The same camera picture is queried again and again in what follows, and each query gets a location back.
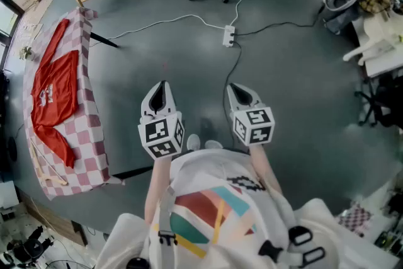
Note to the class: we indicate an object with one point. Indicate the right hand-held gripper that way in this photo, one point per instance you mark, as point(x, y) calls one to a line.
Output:
point(256, 123)

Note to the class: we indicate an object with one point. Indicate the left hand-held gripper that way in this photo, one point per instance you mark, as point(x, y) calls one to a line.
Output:
point(157, 132)

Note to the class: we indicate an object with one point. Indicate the red long-sleeve shirt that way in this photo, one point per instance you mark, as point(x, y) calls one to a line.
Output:
point(56, 85)

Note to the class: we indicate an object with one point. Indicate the person's left forearm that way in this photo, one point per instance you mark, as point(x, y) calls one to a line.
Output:
point(157, 182)

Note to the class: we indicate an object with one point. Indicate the person's right forearm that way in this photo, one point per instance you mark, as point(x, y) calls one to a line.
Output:
point(264, 167)

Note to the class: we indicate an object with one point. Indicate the grey sneaker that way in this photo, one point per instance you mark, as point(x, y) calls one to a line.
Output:
point(213, 145)
point(193, 141)

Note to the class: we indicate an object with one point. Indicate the white power strip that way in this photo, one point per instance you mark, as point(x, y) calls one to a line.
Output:
point(228, 36)

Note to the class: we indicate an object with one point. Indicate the pink checkered tablecloth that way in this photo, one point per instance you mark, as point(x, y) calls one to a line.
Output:
point(91, 123)

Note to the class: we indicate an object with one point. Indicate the wooden clothes hanger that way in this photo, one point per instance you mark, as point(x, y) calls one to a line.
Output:
point(55, 180)

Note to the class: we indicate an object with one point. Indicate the grey mop bucket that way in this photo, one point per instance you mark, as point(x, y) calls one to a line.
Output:
point(341, 6)

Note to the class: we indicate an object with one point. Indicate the black swivel chair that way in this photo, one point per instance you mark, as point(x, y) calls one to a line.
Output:
point(381, 100)

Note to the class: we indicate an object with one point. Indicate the white flowers in pot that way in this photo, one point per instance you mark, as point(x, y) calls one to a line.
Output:
point(25, 52)

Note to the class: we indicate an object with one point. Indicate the white desk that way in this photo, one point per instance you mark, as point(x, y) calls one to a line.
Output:
point(385, 63)

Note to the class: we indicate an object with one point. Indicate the flat cardboard sheets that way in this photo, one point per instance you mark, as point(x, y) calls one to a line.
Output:
point(34, 22)

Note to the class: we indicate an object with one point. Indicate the white animal figure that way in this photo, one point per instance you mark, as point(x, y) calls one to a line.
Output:
point(374, 31)

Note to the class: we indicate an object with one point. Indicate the wooden plank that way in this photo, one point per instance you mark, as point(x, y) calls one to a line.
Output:
point(56, 220)

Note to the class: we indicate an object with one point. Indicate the small checkered cloth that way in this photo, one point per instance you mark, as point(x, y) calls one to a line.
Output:
point(355, 219)

